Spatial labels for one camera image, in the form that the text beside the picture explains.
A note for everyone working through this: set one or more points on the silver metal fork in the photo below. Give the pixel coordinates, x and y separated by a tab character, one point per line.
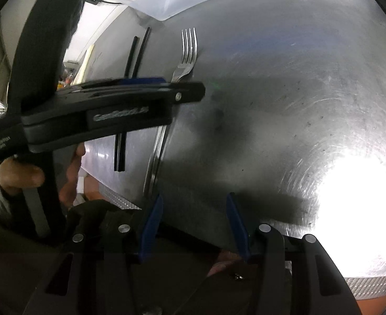
189	57

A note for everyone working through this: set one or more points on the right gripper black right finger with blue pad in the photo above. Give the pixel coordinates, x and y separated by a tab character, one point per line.
251	238

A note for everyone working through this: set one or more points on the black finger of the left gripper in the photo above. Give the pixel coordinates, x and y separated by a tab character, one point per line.
143	88

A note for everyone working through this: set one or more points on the person's left hand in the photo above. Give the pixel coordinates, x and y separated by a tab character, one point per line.
15	176

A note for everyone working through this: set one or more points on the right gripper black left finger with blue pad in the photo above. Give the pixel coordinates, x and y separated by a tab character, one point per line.
136	230

